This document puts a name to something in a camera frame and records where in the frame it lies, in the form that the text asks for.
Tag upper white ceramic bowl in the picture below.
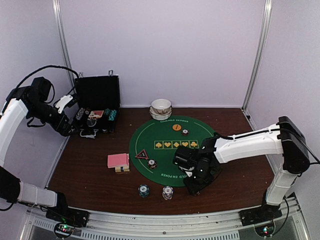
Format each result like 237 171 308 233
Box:
151 98 172 113

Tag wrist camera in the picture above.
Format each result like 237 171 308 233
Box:
172 145 199 172
53 94 79 114

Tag teal chip stack in case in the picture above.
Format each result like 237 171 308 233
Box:
108 109 118 122

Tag cards in case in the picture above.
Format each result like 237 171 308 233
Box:
88 110 104 119

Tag white ceramic bowl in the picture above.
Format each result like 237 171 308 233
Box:
151 98 172 113
149 106 172 121

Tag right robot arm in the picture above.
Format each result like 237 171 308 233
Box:
181 116 314 221

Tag black poker chip case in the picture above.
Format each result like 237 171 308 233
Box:
74 70 121 139

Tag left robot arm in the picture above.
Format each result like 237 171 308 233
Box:
0 77 80 222

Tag left aluminium post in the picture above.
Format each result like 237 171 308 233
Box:
52 0 74 96

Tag orange round button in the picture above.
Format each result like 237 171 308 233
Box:
172 124 182 131

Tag light blue chip stack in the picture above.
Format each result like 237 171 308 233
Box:
162 185 174 200

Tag aluminium post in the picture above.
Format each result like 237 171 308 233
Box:
52 0 74 96
241 0 273 112

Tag lower white ceramic bowl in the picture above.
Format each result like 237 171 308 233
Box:
149 106 172 121

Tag black red triangle all-in marker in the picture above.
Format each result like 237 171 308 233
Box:
135 149 149 160

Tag pink playing card deck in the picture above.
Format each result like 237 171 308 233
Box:
107 153 129 168

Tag gold blue card box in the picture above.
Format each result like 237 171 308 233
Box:
114 153 130 173

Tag right aluminium post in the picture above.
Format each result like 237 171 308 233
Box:
241 0 273 112

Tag aluminium front rail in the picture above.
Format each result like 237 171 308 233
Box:
17 195 311 240

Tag dark blue chip stack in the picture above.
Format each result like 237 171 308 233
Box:
138 184 150 198

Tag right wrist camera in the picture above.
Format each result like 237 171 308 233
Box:
172 145 199 172

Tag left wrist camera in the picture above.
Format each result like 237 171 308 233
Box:
53 94 79 114

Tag clear dealer puck in case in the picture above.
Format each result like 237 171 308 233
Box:
86 118 97 128

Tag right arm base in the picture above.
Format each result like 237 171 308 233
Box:
239 206 283 238

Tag round green poker mat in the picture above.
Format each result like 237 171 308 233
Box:
129 116 215 187

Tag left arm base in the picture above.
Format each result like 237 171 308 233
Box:
44 207 90 240

